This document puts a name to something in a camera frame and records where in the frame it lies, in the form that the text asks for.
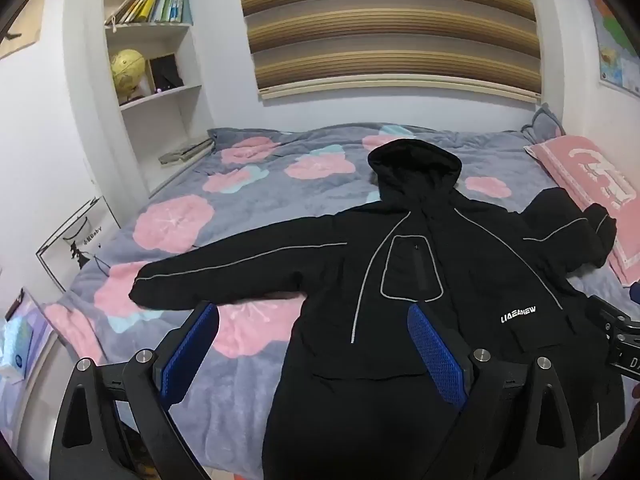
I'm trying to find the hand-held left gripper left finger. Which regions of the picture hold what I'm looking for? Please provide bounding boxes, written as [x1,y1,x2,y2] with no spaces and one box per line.
[47,301,221,480]

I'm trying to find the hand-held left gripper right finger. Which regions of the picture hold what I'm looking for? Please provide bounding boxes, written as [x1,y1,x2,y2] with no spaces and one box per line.
[406,301,596,480]

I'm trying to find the black hooded jacket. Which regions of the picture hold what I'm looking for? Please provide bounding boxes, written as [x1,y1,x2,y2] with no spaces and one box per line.
[129,139,626,480]

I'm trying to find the grey floral blanket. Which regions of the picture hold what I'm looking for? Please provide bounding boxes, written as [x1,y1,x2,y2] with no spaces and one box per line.
[42,122,640,480]

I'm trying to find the pink pillow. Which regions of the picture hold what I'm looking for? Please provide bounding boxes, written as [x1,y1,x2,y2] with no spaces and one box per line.
[523,135,640,286]

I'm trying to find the tissue box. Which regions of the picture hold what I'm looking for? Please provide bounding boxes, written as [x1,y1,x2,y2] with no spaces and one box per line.
[0,317,35,381]

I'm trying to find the stack of flat books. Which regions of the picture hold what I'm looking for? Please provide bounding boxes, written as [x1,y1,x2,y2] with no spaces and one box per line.
[159,138,215,166]

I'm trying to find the grey cushion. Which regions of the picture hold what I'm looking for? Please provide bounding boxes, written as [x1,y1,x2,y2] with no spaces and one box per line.
[520,103,568,148]

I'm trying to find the white bookshelf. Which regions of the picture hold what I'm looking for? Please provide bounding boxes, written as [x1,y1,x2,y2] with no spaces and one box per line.
[102,0,216,196]

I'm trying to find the black box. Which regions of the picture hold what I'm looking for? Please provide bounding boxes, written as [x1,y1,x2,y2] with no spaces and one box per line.
[149,53,185,93]

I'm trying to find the yellow globe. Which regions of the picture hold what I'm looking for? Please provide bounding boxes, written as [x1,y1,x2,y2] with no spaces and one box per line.
[111,49,147,106]

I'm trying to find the striped window blind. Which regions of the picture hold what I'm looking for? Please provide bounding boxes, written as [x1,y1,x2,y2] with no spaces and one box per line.
[235,0,546,103]

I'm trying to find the wall map poster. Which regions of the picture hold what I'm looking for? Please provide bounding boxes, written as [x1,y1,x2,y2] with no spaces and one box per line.
[587,0,640,98]

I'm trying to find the wooden wall board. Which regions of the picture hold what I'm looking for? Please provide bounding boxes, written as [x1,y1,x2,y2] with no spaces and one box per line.
[0,0,48,61]

